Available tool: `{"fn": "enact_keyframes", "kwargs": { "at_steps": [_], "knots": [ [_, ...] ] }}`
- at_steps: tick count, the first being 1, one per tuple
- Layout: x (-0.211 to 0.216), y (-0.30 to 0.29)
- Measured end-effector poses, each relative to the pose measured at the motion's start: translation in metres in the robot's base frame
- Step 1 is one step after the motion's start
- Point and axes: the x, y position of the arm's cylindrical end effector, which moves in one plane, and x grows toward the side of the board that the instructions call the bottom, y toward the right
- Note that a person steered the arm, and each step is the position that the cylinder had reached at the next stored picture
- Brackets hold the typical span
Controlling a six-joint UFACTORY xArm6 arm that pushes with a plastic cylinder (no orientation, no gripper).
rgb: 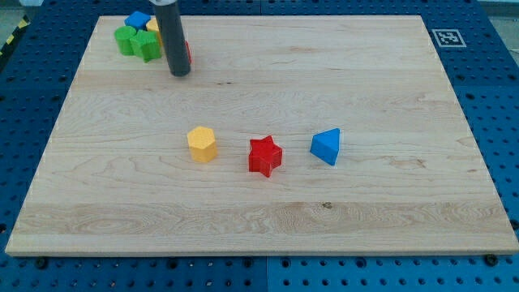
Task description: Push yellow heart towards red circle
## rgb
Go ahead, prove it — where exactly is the red circle block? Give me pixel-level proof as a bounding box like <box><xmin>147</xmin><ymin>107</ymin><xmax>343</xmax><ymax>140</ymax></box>
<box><xmin>185</xmin><ymin>41</ymin><xmax>192</xmax><ymax>65</ymax></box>

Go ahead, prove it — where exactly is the yellow heart block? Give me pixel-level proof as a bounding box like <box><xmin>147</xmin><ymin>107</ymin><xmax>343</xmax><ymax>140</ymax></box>
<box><xmin>146</xmin><ymin>18</ymin><xmax>163</xmax><ymax>46</ymax></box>

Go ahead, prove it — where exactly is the red star block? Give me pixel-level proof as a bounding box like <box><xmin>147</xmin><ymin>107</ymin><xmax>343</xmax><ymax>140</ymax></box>
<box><xmin>248</xmin><ymin>135</ymin><xmax>283</xmax><ymax>178</ymax></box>

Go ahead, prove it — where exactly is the yellow hexagon block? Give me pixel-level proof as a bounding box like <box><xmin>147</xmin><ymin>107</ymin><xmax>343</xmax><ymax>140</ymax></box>
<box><xmin>187</xmin><ymin>126</ymin><xmax>217</xmax><ymax>163</ymax></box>

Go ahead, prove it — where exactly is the blue triangle block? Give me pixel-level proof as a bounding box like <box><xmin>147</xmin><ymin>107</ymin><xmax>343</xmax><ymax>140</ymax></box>
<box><xmin>310</xmin><ymin>128</ymin><xmax>341</xmax><ymax>165</ymax></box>

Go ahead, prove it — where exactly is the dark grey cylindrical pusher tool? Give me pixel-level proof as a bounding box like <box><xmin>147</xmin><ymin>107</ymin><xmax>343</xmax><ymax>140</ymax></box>
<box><xmin>150</xmin><ymin>0</ymin><xmax>191</xmax><ymax>77</ymax></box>

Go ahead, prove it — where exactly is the wooden board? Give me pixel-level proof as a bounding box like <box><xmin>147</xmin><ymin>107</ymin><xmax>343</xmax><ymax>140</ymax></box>
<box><xmin>6</xmin><ymin>15</ymin><xmax>518</xmax><ymax>257</ymax></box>

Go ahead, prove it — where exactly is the green star block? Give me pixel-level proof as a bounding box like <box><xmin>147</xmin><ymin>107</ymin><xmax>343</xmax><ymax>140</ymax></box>
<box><xmin>130</xmin><ymin>30</ymin><xmax>161</xmax><ymax>62</ymax></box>

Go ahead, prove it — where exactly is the blue cube block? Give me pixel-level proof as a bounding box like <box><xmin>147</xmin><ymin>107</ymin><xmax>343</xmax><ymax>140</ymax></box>
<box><xmin>124</xmin><ymin>11</ymin><xmax>151</xmax><ymax>30</ymax></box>

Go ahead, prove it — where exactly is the green cylinder block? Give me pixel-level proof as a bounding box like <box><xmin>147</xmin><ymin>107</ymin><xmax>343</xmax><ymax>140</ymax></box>
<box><xmin>114</xmin><ymin>26</ymin><xmax>137</xmax><ymax>56</ymax></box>

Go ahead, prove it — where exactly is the white fiducial marker tag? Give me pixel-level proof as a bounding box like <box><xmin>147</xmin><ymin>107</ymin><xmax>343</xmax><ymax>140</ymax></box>
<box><xmin>431</xmin><ymin>28</ymin><xmax>466</xmax><ymax>48</ymax></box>

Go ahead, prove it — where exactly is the black screw front left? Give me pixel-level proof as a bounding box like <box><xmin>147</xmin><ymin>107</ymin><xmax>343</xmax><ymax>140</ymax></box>
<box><xmin>34</xmin><ymin>257</ymin><xmax>48</xmax><ymax>270</ymax></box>

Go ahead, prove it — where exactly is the black screw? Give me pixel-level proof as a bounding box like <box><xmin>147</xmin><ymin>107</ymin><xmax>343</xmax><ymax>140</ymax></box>
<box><xmin>484</xmin><ymin>254</ymin><xmax>499</xmax><ymax>267</ymax></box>
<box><xmin>34</xmin><ymin>257</ymin><xmax>48</xmax><ymax>270</ymax></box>

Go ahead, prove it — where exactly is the black screw front right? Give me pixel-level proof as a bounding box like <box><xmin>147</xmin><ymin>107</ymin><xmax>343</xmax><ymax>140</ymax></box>
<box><xmin>484</xmin><ymin>254</ymin><xmax>499</xmax><ymax>267</ymax></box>

